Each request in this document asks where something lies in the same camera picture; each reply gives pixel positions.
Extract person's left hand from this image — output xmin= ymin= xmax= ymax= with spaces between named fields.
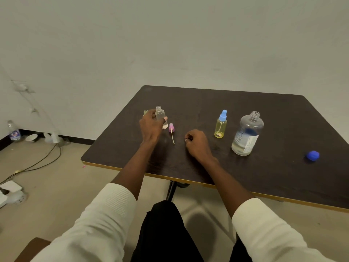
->
xmin=139 ymin=109 xmax=168 ymax=143

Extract person's right hand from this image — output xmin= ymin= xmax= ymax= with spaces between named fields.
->
xmin=184 ymin=129 xmax=218 ymax=164

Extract small clear plastic bottle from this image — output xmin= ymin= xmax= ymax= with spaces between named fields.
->
xmin=155 ymin=106 xmax=168 ymax=130

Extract person's right forearm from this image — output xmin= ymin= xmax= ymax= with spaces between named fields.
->
xmin=201 ymin=158 xmax=338 ymax=262

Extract person's left forearm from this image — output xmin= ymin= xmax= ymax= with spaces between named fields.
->
xmin=31 ymin=140 xmax=158 ymax=262

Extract pink spray pump with tube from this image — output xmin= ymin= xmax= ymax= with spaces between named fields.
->
xmin=168 ymin=123 xmax=176 ymax=146

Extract yellow spray bottle blue cap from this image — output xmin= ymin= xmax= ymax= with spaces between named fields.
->
xmin=214 ymin=110 xmax=228 ymax=139

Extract black table leg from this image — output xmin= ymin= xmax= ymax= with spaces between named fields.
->
xmin=165 ymin=181 xmax=190 ymax=202

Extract large clear labelled bottle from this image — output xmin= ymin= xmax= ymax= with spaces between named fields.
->
xmin=231 ymin=111 xmax=264 ymax=156

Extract person's black trousers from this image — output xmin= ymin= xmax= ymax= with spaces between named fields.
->
xmin=130 ymin=200 xmax=253 ymax=262

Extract clear water bottle blue label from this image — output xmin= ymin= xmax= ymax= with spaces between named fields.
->
xmin=7 ymin=120 xmax=22 ymax=142

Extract white power strip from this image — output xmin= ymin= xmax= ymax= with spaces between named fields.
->
xmin=0 ymin=180 xmax=28 ymax=209

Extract brown chair seat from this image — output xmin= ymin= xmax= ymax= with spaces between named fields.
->
xmin=14 ymin=237 xmax=53 ymax=262

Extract white wall cable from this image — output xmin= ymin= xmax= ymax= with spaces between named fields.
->
xmin=10 ymin=79 xmax=59 ymax=134

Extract black floor cable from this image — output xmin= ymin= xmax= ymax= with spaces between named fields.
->
xmin=0 ymin=143 xmax=62 ymax=186

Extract white wall socket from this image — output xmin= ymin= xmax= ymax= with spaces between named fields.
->
xmin=13 ymin=82 xmax=30 ymax=94

